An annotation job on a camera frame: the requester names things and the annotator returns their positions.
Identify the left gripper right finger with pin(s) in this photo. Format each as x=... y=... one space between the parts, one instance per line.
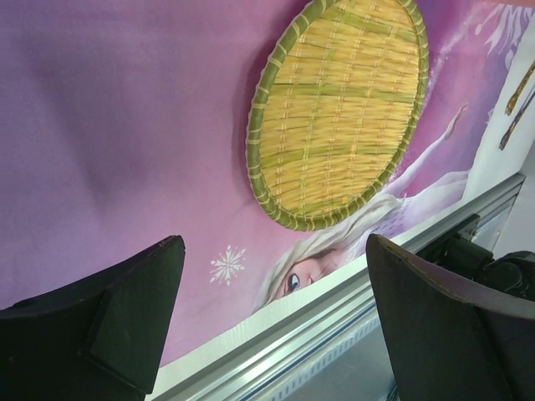
x=449 y=338

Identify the perforated grey cable duct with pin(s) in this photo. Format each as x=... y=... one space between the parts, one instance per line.
x=355 y=365

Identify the yellow round woven coaster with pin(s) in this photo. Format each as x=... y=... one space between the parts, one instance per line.
x=335 y=109

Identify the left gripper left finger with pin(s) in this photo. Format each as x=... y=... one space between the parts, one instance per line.
x=99 y=338

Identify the gold fork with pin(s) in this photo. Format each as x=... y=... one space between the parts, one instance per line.
x=516 y=94

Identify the purple Frozen placemat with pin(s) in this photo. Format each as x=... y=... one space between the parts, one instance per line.
x=123 y=122

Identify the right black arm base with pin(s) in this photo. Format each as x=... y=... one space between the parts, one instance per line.
x=456 y=251

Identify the aluminium mounting rail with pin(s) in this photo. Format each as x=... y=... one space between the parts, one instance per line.
x=243 y=362

